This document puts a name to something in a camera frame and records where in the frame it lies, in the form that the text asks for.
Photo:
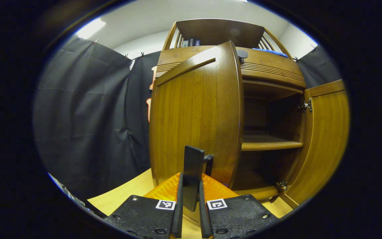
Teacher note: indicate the wooden drawer with black knob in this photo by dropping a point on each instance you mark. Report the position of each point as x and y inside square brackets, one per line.
[270, 66]

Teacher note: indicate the wooden double-door shoe cabinet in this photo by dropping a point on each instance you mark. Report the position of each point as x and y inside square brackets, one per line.
[221, 31]

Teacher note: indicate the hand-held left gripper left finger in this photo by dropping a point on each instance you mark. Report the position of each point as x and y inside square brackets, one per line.
[177, 219]

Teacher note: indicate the small ceiling light panel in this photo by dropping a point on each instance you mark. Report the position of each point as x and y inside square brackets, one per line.
[91, 28]

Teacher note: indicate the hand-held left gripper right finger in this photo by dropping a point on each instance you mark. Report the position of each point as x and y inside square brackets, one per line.
[204, 219]

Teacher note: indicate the black book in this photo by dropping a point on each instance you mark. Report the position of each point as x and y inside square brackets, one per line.
[191, 42]

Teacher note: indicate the dark blue book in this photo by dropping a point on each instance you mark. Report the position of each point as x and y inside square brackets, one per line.
[197, 42]

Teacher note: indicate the wooden shoe cabinet door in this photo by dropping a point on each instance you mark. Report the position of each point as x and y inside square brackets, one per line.
[327, 139]
[197, 109]

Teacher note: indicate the blue towel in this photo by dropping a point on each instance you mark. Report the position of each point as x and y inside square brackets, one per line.
[270, 52]

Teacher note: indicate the black backdrop cloth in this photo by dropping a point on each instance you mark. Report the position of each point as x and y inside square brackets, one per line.
[85, 116]

